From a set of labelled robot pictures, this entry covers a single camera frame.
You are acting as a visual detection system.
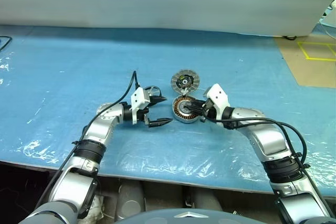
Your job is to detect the thin black cable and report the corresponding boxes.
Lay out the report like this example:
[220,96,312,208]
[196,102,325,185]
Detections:
[0,36,13,51]

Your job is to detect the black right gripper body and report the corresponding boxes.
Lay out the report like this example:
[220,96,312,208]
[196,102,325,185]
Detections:
[201,98,216,123]

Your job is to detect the round silver motor lid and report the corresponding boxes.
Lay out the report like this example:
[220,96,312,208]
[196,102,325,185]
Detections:
[170,69,201,94]

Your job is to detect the brown cardboard sheet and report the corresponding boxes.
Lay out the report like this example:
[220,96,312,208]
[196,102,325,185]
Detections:
[272,34,336,89]

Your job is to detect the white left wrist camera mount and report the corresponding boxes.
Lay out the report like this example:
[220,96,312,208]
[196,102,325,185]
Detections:
[130,87,152,125]

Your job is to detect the grey robot torso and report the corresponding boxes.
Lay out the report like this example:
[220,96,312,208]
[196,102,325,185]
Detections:
[112,208,225,224]

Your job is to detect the white crumpled cloth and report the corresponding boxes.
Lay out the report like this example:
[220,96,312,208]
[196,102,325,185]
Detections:
[88,194,106,221]

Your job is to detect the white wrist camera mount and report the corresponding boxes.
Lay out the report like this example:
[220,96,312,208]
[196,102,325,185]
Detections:
[203,83,232,127]
[130,87,152,125]

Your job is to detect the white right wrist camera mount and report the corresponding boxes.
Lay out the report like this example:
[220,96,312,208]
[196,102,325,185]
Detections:
[203,83,232,127]

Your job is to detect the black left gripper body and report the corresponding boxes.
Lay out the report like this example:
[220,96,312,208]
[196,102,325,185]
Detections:
[143,95,153,126]

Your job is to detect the grey rounded cylinder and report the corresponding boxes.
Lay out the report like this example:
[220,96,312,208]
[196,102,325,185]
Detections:
[188,188,224,211]
[117,180,145,221]

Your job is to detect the silver motor housing copper windings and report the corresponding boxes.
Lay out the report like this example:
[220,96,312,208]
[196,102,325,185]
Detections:
[172,95,200,124]

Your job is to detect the blue plastic table cover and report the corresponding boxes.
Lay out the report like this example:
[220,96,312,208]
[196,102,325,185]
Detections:
[0,24,336,195]

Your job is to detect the silver spoked rotor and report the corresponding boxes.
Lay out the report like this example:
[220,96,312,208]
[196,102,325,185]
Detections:
[143,86,162,98]

